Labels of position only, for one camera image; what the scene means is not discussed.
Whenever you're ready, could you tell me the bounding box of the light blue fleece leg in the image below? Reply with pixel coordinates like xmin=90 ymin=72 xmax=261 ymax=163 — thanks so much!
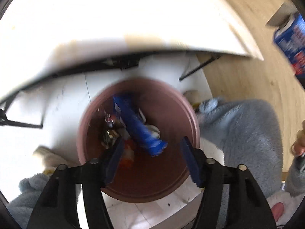
xmin=6 ymin=173 xmax=81 ymax=228
xmin=197 ymin=97 xmax=284 ymax=229

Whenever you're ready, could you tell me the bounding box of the beige slipper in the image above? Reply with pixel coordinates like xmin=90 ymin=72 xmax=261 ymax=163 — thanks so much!
xmin=33 ymin=146 xmax=77 ymax=176
xmin=183 ymin=90 xmax=204 ymax=111

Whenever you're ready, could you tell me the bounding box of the light blue fleece right leg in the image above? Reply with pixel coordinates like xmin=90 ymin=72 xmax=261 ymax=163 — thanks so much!
xmin=197 ymin=97 xmax=284 ymax=229

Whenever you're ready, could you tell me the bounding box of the green gold wrapper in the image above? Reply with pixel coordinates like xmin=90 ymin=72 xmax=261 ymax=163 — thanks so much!
xmin=101 ymin=129 xmax=119 ymax=149

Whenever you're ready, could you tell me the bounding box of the light blue fleece left leg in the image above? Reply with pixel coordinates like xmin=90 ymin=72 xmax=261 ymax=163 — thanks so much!
xmin=6 ymin=173 xmax=81 ymax=228

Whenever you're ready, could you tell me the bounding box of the beige left slipper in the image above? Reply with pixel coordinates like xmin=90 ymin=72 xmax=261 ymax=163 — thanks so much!
xmin=33 ymin=146 xmax=77 ymax=176

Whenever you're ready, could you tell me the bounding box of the person's right hand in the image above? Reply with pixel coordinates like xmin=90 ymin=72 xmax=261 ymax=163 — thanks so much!
xmin=291 ymin=121 xmax=305 ymax=157

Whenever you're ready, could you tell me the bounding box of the small dark blue box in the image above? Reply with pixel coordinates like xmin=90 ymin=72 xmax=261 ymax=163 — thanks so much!
xmin=113 ymin=94 xmax=167 ymax=156

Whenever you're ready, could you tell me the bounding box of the black folding table frame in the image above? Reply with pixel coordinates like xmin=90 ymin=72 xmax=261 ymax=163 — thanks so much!
xmin=0 ymin=52 xmax=223 ymax=129

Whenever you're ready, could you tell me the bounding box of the maroon round trash bin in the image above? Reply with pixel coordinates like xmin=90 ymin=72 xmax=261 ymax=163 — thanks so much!
xmin=76 ymin=77 xmax=200 ymax=203

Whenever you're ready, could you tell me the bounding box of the blue ice cream box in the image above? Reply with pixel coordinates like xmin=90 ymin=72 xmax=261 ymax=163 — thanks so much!
xmin=274 ymin=13 xmax=304 ymax=79

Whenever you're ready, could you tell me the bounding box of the beige right slipper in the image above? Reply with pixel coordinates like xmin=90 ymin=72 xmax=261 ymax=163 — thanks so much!
xmin=183 ymin=90 xmax=204 ymax=111

